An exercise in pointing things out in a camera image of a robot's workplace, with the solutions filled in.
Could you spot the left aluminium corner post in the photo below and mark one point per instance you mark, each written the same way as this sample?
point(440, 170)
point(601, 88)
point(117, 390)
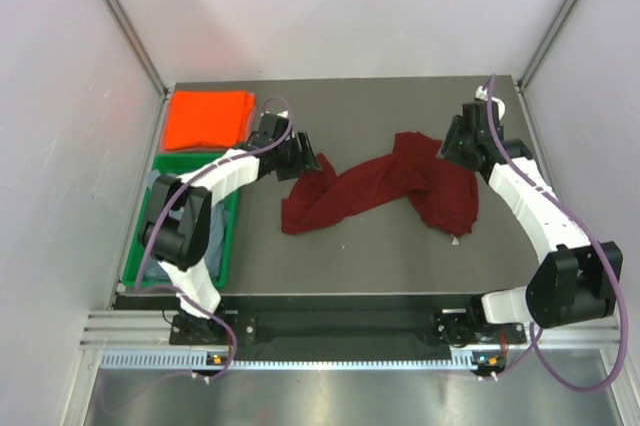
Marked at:
point(139, 51)

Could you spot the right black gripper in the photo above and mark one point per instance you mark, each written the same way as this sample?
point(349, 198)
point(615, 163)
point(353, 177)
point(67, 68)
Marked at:
point(448, 150)

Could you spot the right aluminium corner post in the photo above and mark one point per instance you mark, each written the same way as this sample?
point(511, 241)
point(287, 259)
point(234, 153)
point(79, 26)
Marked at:
point(551, 34)

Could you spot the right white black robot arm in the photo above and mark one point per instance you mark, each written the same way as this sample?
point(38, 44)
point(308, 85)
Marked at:
point(570, 284)

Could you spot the dark red t-shirt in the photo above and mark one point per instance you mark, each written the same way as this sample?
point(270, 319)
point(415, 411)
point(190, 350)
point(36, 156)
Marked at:
point(444, 195)

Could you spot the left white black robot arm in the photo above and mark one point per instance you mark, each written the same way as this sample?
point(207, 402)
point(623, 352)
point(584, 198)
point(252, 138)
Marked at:
point(241, 165)

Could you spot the crumpled grey-blue t-shirt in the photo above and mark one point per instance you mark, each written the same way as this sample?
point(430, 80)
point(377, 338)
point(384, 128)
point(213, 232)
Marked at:
point(194, 227)

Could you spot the folded orange t-shirt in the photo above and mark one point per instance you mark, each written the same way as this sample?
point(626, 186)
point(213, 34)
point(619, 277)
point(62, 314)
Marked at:
point(207, 121)

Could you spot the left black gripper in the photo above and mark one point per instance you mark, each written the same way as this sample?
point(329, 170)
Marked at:
point(303, 160)

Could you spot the slotted grey cable duct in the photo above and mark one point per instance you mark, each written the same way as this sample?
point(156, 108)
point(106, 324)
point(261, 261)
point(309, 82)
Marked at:
point(457, 360)

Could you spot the aluminium corner post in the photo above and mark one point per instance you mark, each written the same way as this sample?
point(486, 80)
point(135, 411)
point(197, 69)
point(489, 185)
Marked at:
point(551, 34)
point(139, 51)

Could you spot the aluminium front rail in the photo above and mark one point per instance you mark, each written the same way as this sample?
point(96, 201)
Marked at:
point(147, 330)

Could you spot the folded pink t-shirt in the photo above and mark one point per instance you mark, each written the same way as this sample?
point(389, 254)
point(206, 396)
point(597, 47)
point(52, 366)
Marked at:
point(248, 138)

